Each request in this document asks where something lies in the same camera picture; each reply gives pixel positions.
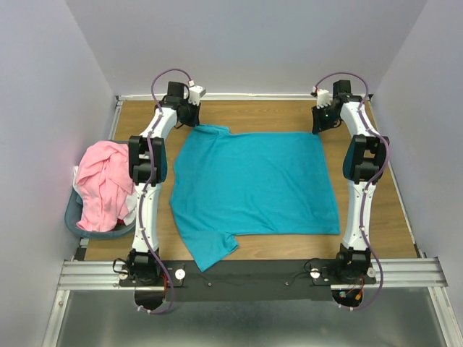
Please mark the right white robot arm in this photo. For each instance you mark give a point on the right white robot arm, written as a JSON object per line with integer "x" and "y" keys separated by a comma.
{"x": 364, "y": 163}

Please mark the pink t shirt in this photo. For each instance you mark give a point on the pink t shirt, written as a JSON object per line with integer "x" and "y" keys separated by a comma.
{"x": 105, "y": 180}

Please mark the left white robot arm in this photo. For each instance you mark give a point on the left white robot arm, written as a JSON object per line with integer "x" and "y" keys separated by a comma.
{"x": 148, "y": 168}

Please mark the aluminium rail frame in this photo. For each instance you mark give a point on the aluminium rail frame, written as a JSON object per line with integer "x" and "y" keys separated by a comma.
{"x": 406, "y": 306}

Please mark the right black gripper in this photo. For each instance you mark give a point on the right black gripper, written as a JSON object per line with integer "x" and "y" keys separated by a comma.
{"x": 317, "y": 125}

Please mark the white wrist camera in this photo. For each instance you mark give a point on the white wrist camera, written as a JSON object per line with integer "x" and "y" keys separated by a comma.
{"x": 323, "y": 98}
{"x": 195, "y": 95}

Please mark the teal t shirt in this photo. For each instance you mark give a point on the teal t shirt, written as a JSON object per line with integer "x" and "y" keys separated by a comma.
{"x": 228, "y": 185}

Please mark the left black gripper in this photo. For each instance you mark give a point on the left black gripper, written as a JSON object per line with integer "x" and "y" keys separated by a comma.
{"x": 194, "y": 121}

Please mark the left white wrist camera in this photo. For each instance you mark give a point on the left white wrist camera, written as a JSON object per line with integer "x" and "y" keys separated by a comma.
{"x": 195, "y": 95}

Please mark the blue plastic laundry basket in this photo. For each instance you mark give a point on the blue plastic laundry basket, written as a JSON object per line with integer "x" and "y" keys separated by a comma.
{"x": 94, "y": 231}

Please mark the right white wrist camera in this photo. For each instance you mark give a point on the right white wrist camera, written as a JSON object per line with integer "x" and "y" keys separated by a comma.
{"x": 323, "y": 98}

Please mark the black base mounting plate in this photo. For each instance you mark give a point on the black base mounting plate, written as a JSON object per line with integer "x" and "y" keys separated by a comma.
{"x": 261, "y": 280}

